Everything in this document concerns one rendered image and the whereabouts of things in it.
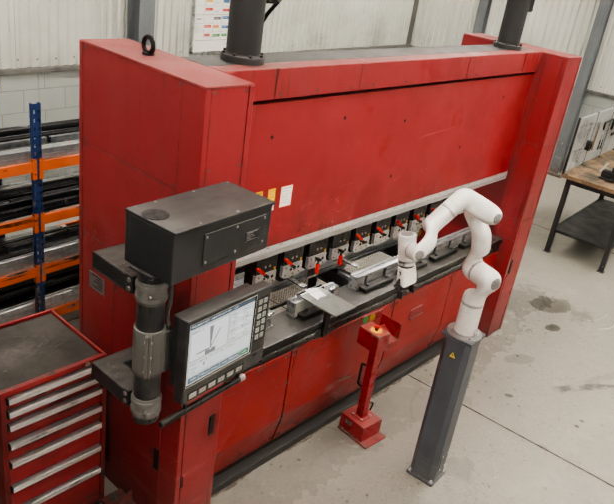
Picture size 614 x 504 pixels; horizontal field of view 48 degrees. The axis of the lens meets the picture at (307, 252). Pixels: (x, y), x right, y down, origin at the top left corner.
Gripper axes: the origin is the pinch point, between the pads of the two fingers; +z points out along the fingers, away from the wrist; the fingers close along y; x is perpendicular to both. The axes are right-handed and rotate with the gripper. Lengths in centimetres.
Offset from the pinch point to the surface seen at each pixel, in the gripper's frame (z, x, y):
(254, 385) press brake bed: 55, 58, -53
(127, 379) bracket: -5, 23, -138
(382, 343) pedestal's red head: 58, 41, 31
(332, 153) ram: -59, 56, 6
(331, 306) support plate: 26, 52, 0
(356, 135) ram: -65, 56, 25
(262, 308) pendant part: -27, -2, -90
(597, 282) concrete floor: 165, 83, 409
